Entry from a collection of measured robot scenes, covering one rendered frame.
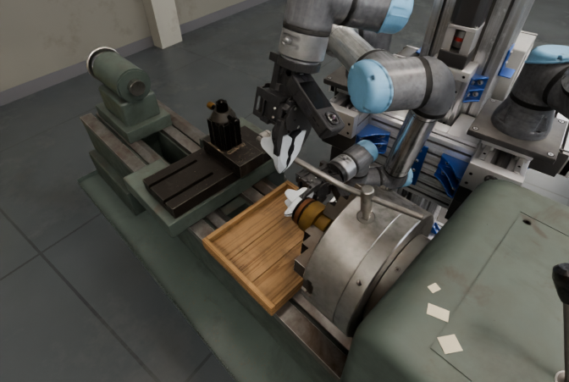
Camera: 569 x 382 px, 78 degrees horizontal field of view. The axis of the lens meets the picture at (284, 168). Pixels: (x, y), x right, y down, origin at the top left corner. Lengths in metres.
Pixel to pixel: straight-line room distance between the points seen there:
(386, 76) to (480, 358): 0.52
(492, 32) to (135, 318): 1.94
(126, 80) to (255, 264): 0.86
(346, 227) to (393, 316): 0.19
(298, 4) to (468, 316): 0.51
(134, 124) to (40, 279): 1.19
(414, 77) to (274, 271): 0.62
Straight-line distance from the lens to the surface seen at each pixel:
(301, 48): 0.56
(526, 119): 1.16
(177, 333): 1.98
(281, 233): 1.10
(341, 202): 0.82
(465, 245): 0.69
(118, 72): 1.50
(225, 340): 1.33
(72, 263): 2.42
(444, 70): 0.85
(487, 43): 1.31
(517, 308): 0.66
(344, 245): 0.69
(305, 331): 0.97
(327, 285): 0.71
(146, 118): 1.59
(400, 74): 0.80
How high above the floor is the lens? 1.76
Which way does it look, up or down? 42 degrees down
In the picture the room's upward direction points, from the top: straight up
